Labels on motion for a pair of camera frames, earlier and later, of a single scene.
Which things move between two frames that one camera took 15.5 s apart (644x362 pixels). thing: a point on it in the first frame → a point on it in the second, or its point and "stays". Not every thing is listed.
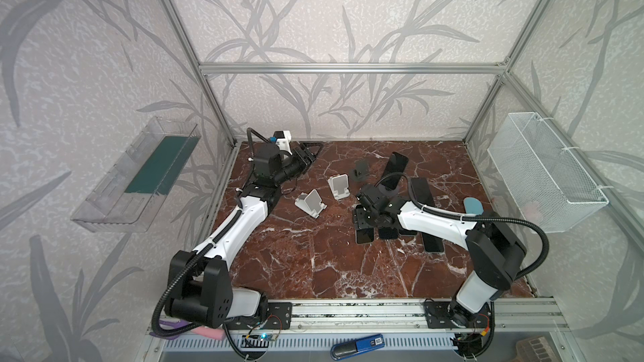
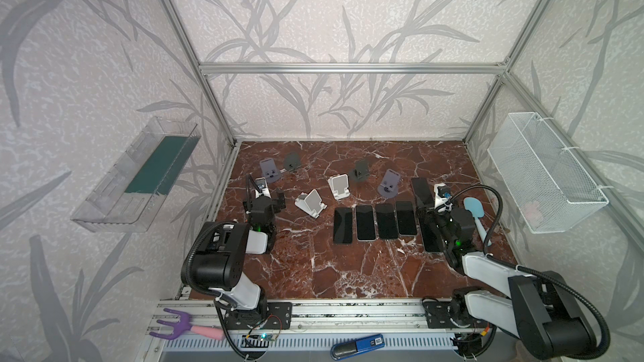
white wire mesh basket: [550, 189] stays
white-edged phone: [433, 244] stays
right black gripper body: [365, 220] → [442, 223]
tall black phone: [397, 164] → [343, 225]
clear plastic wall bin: [128, 193] stays
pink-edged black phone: [421, 190] stays
